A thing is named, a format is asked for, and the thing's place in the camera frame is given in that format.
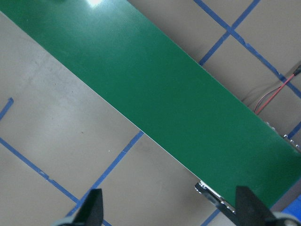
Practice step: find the green conveyor belt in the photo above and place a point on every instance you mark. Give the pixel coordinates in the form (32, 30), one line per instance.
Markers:
(123, 57)

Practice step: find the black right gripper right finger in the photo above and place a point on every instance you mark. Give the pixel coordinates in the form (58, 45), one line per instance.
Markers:
(250, 211)

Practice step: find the blue bin right side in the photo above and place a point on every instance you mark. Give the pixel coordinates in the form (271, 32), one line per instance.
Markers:
(294, 209)

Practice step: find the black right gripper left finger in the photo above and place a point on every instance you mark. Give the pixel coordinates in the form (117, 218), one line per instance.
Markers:
(91, 212)

